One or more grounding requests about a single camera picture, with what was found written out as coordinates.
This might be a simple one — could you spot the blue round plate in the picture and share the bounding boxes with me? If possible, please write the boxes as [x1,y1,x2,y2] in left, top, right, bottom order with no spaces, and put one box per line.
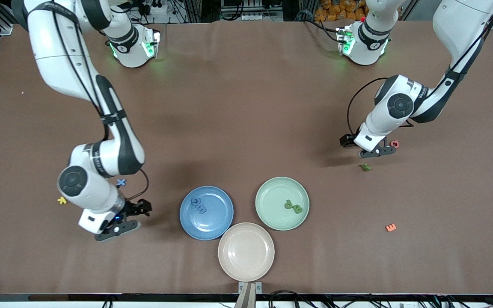
[179,186,234,241]

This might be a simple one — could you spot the pale green round plate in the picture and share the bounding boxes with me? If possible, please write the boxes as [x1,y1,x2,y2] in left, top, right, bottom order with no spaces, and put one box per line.
[255,177,310,231]

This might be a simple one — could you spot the pile of orange fruit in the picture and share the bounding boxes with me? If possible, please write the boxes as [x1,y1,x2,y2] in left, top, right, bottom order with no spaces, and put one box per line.
[315,0,368,22]

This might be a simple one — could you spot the beige round plate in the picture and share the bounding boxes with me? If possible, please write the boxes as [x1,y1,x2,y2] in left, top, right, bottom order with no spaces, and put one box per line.
[218,222,275,282]

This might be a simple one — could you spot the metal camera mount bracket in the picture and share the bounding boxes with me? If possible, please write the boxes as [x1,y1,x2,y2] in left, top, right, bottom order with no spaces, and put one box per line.
[235,281,263,308]

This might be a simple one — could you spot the brown table cover sheet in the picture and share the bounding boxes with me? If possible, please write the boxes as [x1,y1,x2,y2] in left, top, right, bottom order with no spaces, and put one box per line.
[0,19,493,296]

